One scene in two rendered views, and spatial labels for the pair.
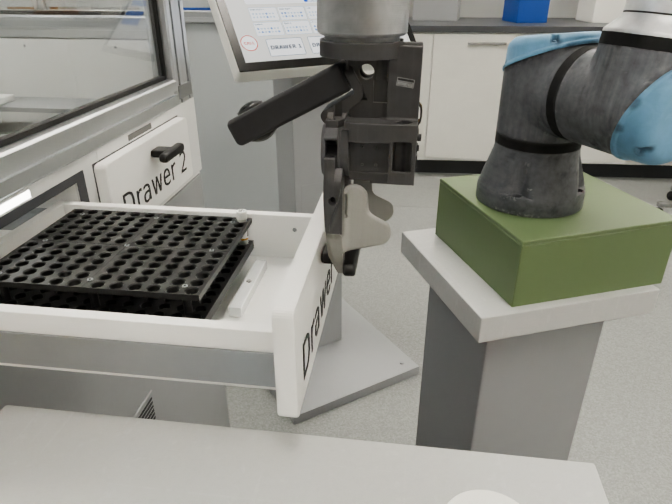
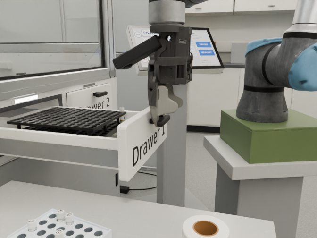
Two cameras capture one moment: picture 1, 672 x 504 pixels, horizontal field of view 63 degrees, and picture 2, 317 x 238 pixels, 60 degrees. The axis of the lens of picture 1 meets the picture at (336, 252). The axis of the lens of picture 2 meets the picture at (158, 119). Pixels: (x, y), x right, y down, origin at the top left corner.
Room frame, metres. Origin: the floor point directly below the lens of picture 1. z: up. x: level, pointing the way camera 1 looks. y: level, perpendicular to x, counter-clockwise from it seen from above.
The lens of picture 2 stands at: (-0.10, -0.10, 1.06)
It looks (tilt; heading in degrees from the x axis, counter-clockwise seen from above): 14 degrees down; 9
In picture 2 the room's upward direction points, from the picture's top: straight up
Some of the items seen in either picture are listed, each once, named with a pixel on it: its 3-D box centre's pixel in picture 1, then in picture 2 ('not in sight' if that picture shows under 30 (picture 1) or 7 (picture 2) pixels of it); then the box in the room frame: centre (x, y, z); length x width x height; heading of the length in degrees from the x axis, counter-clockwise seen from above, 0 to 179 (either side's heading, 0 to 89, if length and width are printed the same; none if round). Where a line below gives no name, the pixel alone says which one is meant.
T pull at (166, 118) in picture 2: (340, 253); (158, 120); (0.49, 0.00, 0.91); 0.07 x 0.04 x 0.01; 172
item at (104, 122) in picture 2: (220, 253); (108, 120); (0.51, 0.12, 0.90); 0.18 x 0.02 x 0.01; 172
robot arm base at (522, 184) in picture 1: (533, 165); (262, 100); (0.76, -0.28, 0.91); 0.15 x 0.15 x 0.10
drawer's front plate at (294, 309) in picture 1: (314, 279); (147, 132); (0.49, 0.02, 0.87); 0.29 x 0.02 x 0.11; 172
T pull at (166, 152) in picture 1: (164, 152); (98, 94); (0.84, 0.27, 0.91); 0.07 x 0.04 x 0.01; 172
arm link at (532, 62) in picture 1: (551, 83); (267, 62); (0.75, -0.29, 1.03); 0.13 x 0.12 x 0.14; 25
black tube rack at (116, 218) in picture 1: (131, 271); (71, 128); (0.52, 0.22, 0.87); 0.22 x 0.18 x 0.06; 82
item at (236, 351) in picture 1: (124, 275); (69, 130); (0.52, 0.23, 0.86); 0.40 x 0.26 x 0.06; 82
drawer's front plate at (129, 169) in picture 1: (151, 170); (92, 102); (0.85, 0.30, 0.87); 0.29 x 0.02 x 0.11; 172
